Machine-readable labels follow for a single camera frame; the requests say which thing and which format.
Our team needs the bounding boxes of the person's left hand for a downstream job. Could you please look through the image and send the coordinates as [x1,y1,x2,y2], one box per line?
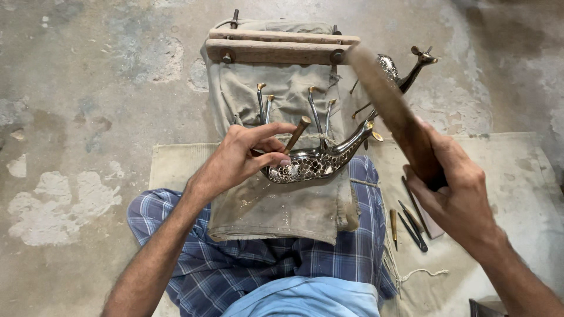
[186,122,298,204]

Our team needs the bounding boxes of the person's right hand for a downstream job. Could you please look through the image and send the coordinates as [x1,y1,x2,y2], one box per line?
[403,118,508,264]

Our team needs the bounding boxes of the brass engraving chisel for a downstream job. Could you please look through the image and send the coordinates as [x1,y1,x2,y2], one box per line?
[283,115,313,155]

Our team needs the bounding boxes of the wooden mallet stick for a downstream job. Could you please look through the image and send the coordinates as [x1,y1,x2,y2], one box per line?
[345,43,448,192]

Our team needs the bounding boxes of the beige floor mat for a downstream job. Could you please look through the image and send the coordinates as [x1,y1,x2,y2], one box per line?
[148,131,564,317]

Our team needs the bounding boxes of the white sharpening block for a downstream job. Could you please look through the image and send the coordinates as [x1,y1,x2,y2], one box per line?
[410,191,446,240]

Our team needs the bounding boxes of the long dark steel chisel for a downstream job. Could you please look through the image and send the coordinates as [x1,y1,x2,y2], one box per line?
[400,176,431,234]

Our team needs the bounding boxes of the beige cloth over block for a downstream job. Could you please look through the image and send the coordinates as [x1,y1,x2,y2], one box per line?
[200,18,373,245]

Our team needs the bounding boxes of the blue plaid lungi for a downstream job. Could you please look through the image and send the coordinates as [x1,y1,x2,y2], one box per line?
[127,155,398,317]

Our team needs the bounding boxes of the engraved silver deer figure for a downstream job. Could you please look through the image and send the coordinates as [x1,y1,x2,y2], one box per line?
[257,82,385,185]

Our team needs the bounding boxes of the metal clamp bolt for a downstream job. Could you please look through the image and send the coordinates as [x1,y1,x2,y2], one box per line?
[329,25,347,66]
[219,9,240,65]

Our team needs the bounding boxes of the dark box corner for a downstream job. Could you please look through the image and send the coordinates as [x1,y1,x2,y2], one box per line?
[468,298,508,317]

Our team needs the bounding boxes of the thick wooden clamp bar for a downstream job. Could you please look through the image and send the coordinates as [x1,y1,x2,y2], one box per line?
[205,39,354,66]

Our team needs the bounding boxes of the dark metal deer figure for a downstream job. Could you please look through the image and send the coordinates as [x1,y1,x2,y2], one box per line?
[349,45,439,119]

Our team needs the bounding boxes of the thin wooden clamp bar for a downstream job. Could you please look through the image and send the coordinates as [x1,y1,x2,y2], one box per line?
[208,28,361,46]

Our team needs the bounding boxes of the light blue shirt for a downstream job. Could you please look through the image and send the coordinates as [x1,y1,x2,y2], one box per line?
[220,276,381,317]

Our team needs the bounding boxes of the short brass-handled chisel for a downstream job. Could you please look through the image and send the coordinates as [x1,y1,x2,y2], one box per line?
[389,209,399,252]

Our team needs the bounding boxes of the loose white string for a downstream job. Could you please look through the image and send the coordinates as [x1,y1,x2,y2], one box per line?
[382,246,449,301]

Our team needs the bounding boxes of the thin twine cord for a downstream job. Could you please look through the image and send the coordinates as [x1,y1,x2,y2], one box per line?
[282,132,340,144]

